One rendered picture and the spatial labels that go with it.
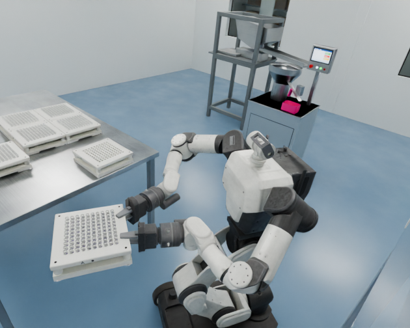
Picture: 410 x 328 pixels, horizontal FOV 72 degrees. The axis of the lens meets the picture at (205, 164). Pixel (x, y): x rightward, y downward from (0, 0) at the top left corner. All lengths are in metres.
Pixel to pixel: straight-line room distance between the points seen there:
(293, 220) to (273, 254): 0.13
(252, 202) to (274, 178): 0.12
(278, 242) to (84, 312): 1.50
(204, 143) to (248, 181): 0.38
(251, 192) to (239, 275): 0.29
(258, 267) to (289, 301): 1.37
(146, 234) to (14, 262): 1.62
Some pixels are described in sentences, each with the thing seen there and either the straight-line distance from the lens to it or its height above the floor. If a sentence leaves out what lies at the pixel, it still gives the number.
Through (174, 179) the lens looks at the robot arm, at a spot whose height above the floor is 1.07.
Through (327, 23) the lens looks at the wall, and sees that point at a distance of 5.73.
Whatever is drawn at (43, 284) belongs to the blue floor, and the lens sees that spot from 2.34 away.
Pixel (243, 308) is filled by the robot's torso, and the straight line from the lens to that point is 1.75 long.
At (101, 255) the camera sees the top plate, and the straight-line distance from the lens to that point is 1.02.
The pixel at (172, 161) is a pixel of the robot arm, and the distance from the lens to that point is 1.33.
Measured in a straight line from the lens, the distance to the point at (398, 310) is 0.24.
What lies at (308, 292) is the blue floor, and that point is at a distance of 2.37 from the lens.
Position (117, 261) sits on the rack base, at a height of 0.99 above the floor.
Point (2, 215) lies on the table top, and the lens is 1.58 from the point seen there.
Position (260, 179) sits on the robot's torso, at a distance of 1.03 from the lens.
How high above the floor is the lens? 1.81
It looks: 32 degrees down
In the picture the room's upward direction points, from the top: 7 degrees clockwise
